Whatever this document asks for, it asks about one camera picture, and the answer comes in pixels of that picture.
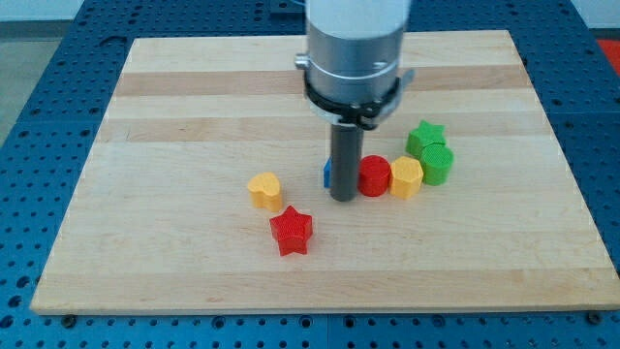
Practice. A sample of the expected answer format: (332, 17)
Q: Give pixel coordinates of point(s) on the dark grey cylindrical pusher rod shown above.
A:
(345, 152)

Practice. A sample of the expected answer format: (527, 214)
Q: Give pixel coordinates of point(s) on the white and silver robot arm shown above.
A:
(350, 71)

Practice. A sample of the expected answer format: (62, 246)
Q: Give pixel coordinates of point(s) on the blue block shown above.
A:
(326, 173)

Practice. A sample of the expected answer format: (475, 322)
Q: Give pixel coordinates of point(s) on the red cylinder block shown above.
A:
(374, 176)

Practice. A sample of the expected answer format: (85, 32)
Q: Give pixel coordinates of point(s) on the yellow hexagon block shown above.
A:
(406, 177)

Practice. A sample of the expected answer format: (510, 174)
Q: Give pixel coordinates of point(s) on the green star block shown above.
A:
(424, 135)

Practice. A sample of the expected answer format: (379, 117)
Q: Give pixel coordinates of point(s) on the green cylinder block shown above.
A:
(436, 161)

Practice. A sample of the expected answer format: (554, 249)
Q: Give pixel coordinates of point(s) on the yellow heart block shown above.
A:
(265, 191)

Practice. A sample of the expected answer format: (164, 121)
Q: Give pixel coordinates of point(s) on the red star block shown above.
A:
(291, 230)

